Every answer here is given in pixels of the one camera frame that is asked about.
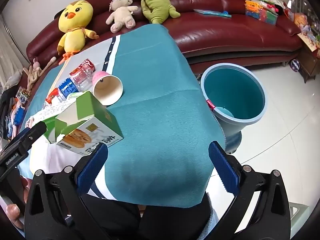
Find pink paper cup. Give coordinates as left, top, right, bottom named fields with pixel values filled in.
left=92, top=71, right=124, bottom=106

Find clear candy jar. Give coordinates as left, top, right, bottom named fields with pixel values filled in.
left=16, top=87, right=31, bottom=103

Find pale green plastic stool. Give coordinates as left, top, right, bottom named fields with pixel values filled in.
left=290, top=201, right=310, bottom=230

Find white paper leaflet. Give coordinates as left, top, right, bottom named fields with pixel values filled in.
left=25, top=92, right=85, bottom=128

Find green cardboard carton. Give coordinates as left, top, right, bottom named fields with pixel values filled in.
left=42, top=91, right=124, bottom=155

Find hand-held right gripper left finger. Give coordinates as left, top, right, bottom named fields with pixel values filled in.
left=24, top=142, right=109, bottom=240

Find teal thin book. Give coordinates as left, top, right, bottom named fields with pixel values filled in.
left=194, top=9, right=232, bottom=18

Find beige rabbit plush toy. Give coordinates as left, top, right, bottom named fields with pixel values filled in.
left=23, top=57, right=57, bottom=92

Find green dinosaur plush toy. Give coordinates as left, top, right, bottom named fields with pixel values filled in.
left=135, top=0, right=181, bottom=25

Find person's left hand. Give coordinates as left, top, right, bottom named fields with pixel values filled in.
left=5, top=203, right=25, bottom=232

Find white curtain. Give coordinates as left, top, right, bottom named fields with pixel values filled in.
left=0, top=12, right=28, bottom=85

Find yellow chick plush toy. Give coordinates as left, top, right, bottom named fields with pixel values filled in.
left=57, top=0, right=99, bottom=64

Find clear plastic bottle blue label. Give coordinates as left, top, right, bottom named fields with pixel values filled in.
left=46, top=78, right=79, bottom=105

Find blue plastic trash bin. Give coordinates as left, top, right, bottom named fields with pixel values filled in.
left=200, top=64, right=268, bottom=154

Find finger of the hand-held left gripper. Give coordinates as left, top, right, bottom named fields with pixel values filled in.
left=5, top=121, right=47, bottom=155

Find wooden cabinet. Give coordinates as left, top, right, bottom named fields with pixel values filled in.
left=297, top=34, right=320, bottom=83

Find dark red leather sofa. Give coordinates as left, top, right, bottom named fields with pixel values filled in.
left=26, top=0, right=304, bottom=85

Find colourful toy packages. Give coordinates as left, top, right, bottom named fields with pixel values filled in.
left=285, top=2, right=320, bottom=50

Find pile of colourful toys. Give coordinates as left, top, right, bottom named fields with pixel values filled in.
left=244, top=0, right=287, bottom=25

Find clear plastic bottle red label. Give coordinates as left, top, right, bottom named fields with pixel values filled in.
left=69, top=58, right=96, bottom=92

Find teal printed blanket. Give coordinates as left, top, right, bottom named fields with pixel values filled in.
left=19, top=24, right=227, bottom=208

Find purple white ball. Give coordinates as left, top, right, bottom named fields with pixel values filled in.
left=289, top=59, right=301, bottom=73

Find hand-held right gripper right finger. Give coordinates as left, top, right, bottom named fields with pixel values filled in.
left=208, top=141, right=292, bottom=240

